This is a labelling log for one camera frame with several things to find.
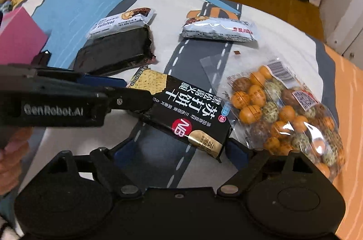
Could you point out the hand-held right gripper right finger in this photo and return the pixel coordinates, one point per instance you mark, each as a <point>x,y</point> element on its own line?
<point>238,152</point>

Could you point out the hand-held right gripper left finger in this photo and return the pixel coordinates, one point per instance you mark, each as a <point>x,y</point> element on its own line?
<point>123,156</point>

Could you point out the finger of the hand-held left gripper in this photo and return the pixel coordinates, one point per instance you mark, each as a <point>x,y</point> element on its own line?
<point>102,80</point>
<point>127,101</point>

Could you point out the clear bag of eggs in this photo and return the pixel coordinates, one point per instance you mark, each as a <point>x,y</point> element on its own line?
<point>283,115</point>

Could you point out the black and gold cracker packet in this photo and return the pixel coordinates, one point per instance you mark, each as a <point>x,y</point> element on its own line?
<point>187,109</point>

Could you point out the pink cardboard box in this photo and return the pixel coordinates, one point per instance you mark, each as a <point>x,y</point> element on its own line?
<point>19,38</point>

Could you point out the person's left hand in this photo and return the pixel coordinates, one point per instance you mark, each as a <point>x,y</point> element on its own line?
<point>11,166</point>

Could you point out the black foil snack packet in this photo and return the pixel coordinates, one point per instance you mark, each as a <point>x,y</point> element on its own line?
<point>113,52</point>

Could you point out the white snack bar packet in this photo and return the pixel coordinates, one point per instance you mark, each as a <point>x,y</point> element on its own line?
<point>119,24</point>
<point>218,30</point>

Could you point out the road print bed sheet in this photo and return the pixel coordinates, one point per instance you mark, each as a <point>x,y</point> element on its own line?
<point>71,10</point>

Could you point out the white door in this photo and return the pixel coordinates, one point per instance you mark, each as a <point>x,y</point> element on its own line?
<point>354,41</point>

